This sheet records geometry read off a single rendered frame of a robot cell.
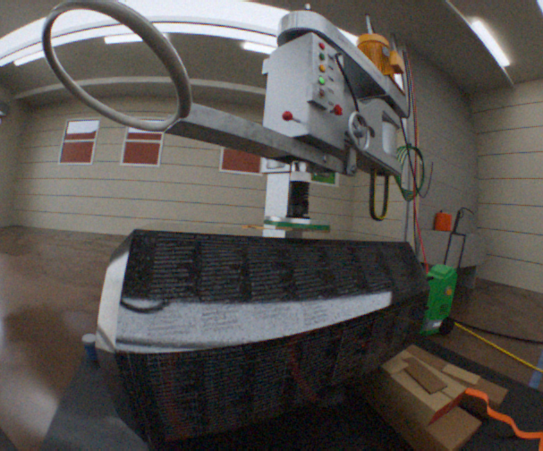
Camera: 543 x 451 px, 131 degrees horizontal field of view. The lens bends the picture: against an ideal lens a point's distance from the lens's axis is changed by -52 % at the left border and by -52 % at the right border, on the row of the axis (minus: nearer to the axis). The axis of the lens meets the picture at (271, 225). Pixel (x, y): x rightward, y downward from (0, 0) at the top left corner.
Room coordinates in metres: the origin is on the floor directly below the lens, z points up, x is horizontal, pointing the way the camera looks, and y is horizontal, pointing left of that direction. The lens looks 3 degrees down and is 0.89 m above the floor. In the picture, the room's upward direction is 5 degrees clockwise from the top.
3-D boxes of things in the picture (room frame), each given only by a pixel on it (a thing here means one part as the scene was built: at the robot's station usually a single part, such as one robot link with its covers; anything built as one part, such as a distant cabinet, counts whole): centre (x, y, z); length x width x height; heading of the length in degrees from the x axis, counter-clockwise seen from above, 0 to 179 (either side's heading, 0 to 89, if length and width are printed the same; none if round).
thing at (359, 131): (0.83, -0.25, 1.20); 0.15 x 0.10 x 0.15; 132
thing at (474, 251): (2.93, -2.79, 0.43); 1.30 x 0.62 x 0.86; 109
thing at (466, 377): (0.79, -1.08, 0.13); 0.25 x 0.10 x 0.01; 26
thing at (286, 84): (0.89, -0.14, 1.32); 0.36 x 0.22 x 0.45; 132
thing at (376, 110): (1.09, -0.39, 1.30); 0.74 x 0.23 x 0.49; 132
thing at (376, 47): (1.27, -0.59, 1.90); 0.31 x 0.28 x 0.40; 42
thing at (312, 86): (0.70, -0.11, 1.37); 0.08 x 0.03 x 0.28; 132
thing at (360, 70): (1.07, -0.35, 1.62); 0.96 x 0.25 x 0.17; 132
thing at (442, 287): (1.69, -1.46, 0.43); 0.35 x 0.35 x 0.87; 3
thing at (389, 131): (1.28, -0.57, 1.34); 0.19 x 0.19 x 0.20
